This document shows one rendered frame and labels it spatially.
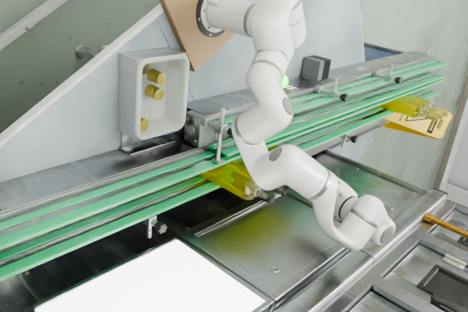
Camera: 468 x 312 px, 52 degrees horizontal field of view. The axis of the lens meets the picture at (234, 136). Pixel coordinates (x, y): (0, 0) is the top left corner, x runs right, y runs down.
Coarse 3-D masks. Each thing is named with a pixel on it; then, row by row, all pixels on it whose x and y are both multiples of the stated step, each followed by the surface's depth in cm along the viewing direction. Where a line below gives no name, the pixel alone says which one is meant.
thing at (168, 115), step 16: (144, 64) 120; (160, 64) 133; (176, 64) 133; (144, 80) 131; (176, 80) 135; (144, 96) 133; (176, 96) 136; (144, 112) 135; (160, 112) 139; (176, 112) 138; (160, 128) 134; (176, 128) 136
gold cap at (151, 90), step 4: (152, 84) 132; (148, 88) 131; (152, 88) 131; (156, 88) 130; (160, 88) 130; (148, 92) 131; (152, 92) 130; (156, 92) 129; (160, 92) 131; (148, 96) 133; (152, 96) 131; (156, 96) 130; (160, 96) 131
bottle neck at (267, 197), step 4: (260, 188) 132; (256, 192) 131; (260, 192) 130; (264, 192) 130; (268, 192) 130; (256, 196) 131; (260, 196) 130; (264, 196) 129; (268, 196) 129; (272, 196) 130; (264, 200) 129; (268, 200) 128; (272, 200) 130
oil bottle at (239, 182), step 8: (216, 168) 138; (224, 168) 138; (232, 168) 138; (208, 176) 141; (216, 176) 138; (224, 176) 136; (232, 176) 134; (240, 176) 134; (248, 176) 134; (224, 184) 137; (232, 184) 135; (240, 184) 132; (248, 184) 131; (232, 192) 135; (240, 192) 133; (248, 192) 131
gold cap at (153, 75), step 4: (148, 72) 130; (152, 72) 130; (156, 72) 129; (160, 72) 129; (148, 76) 130; (152, 76) 129; (156, 76) 128; (160, 76) 129; (164, 76) 130; (152, 80) 130; (156, 80) 128; (160, 80) 129; (164, 80) 130; (160, 84) 130
